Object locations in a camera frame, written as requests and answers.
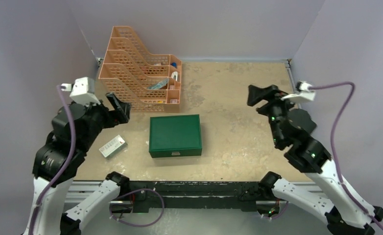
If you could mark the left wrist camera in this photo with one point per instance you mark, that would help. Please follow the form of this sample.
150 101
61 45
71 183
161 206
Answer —
82 91

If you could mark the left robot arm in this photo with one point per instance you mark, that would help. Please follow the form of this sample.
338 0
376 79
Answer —
75 128

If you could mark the white paper card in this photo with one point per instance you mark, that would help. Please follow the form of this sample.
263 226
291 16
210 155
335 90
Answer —
112 147

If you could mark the silver stapler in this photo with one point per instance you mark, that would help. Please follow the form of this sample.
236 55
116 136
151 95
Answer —
175 76

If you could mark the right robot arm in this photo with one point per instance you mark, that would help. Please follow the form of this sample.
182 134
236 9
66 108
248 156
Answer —
340 207

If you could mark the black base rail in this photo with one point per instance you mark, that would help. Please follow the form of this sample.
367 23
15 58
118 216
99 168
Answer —
142 196

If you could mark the green jewelry box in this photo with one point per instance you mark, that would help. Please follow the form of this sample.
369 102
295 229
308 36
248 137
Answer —
175 136

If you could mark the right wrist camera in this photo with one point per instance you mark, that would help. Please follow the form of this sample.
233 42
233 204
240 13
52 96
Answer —
304 93

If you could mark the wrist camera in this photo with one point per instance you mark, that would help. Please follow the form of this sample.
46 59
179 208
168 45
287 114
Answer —
82 91
304 93

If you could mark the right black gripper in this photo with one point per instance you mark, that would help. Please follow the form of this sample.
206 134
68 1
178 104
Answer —
270 93

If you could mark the peach mesh file organizer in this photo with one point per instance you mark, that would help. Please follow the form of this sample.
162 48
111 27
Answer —
128 68

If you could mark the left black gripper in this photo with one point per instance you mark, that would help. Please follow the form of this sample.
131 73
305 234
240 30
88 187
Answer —
112 116

